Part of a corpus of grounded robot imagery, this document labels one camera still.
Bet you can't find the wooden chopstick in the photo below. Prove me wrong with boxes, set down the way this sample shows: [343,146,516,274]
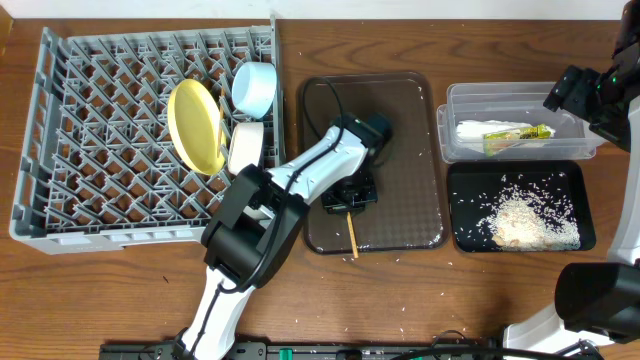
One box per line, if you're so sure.
[216,88,225,157]
[346,212,359,259]

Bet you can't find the light blue bowl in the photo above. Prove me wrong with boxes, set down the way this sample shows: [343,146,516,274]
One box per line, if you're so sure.
[232,62,278,119]

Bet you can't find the yellow round plate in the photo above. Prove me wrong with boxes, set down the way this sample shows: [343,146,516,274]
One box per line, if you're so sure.
[167,79,225,176]

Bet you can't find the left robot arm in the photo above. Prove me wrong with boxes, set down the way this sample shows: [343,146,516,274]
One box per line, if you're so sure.
[171,113,392,359]

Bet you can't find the green snack wrapper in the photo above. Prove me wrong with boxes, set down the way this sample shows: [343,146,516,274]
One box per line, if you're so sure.
[482,124,555,156]

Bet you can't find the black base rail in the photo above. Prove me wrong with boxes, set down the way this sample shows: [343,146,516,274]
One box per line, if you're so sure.
[98,330,603,360]

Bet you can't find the black waste tray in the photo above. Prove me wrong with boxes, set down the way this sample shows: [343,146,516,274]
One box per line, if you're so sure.
[447,160,596,253]

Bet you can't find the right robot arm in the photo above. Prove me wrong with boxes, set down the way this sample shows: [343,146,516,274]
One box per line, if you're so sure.
[501,1,639,359]

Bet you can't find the white round bowl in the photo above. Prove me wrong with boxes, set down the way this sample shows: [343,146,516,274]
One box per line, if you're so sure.
[227,122,264,175]

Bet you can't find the clear plastic waste bin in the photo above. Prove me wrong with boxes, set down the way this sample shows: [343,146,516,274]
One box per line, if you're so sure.
[437,82,605,164]

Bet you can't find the pile of rice waste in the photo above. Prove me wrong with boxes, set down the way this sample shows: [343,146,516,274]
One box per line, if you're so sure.
[449,171,581,252]

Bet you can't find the dark brown serving tray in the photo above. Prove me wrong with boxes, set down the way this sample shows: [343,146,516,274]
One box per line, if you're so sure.
[298,72,449,255]

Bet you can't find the grey plastic dish rack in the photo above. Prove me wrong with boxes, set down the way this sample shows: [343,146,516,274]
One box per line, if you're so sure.
[9,23,280,255]

